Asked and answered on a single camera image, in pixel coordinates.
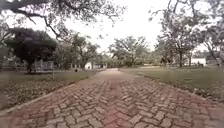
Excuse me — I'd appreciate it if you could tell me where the wood of trees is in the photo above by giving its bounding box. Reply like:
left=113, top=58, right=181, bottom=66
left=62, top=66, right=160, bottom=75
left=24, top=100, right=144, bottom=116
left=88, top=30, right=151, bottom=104
left=0, top=0, right=224, bottom=74

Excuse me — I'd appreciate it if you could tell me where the white building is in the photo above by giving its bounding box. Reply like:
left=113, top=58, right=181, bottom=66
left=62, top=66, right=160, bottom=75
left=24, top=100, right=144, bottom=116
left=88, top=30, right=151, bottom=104
left=190, top=57, right=208, bottom=67

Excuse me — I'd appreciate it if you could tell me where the red brick path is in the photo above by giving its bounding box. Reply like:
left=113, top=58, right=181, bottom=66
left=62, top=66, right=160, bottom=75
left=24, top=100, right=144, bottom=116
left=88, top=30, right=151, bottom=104
left=0, top=67, right=224, bottom=128

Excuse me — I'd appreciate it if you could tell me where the grass lawn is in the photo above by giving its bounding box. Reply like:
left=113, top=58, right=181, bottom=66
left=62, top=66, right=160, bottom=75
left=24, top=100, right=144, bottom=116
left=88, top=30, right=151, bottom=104
left=0, top=68, right=104, bottom=112
left=119, top=65, right=224, bottom=103

